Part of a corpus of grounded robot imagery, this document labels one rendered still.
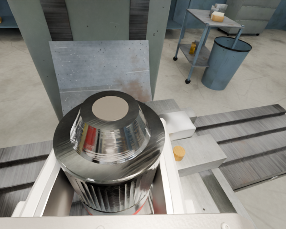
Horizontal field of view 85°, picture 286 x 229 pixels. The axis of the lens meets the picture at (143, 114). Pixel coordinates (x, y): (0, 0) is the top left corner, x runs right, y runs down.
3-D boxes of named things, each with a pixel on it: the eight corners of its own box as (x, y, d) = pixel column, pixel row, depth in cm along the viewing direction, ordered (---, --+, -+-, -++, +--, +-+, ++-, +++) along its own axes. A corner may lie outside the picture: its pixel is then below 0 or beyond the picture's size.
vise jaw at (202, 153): (219, 167, 32) (228, 157, 30) (151, 185, 29) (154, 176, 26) (203, 143, 36) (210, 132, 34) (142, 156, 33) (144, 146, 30)
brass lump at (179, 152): (184, 160, 28) (187, 155, 27) (174, 162, 28) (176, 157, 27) (179, 149, 30) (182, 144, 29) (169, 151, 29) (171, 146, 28)
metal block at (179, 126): (187, 145, 35) (196, 128, 31) (162, 151, 33) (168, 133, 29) (177, 128, 38) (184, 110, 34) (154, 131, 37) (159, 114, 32)
